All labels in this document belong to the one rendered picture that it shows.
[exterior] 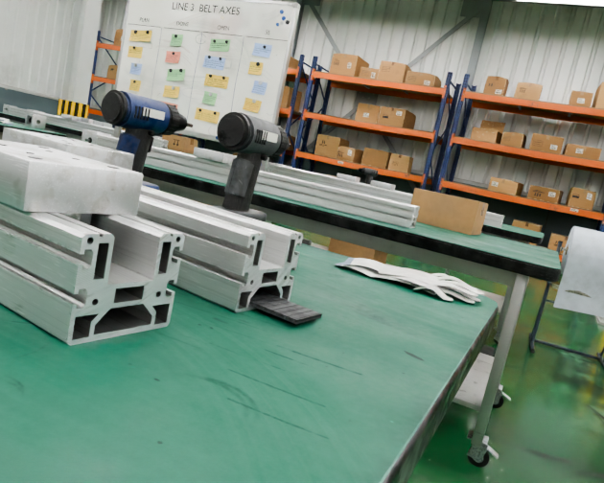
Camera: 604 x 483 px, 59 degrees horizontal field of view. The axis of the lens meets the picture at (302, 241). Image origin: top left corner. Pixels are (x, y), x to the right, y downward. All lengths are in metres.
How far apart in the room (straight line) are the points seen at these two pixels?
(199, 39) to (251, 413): 3.91
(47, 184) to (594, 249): 3.70
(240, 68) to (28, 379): 3.63
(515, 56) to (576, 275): 7.76
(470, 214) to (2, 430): 2.24
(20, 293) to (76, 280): 0.07
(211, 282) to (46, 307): 0.19
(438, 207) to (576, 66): 8.87
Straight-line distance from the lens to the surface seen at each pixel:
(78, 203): 0.49
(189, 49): 4.22
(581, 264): 3.95
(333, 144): 10.88
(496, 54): 11.34
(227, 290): 0.56
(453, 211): 2.46
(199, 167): 2.43
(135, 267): 0.48
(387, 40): 11.89
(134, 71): 4.52
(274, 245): 0.61
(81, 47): 9.25
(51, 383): 0.38
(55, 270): 0.44
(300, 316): 0.56
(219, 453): 0.32
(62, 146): 0.78
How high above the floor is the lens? 0.95
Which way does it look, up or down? 9 degrees down
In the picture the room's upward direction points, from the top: 12 degrees clockwise
